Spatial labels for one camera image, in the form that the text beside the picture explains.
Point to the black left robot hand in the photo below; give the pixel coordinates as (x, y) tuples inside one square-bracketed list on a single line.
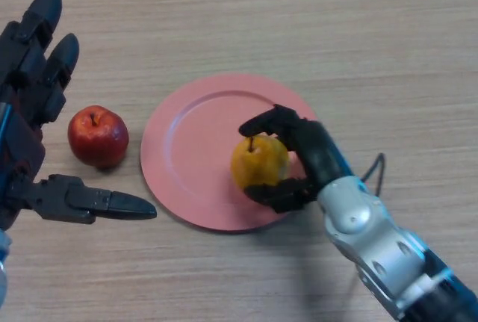
[(22, 139)]

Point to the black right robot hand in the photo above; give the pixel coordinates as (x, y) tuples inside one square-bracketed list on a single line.
[(321, 154)]

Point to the yellow pear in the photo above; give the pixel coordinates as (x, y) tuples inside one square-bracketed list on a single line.
[(257, 163)]

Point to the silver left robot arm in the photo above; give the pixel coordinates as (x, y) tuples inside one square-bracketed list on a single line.
[(3, 269)]

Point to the pink round plate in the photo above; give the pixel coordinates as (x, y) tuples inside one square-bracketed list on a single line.
[(194, 150)]

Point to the red apple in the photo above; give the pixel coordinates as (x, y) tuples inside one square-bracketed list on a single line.
[(98, 139)]

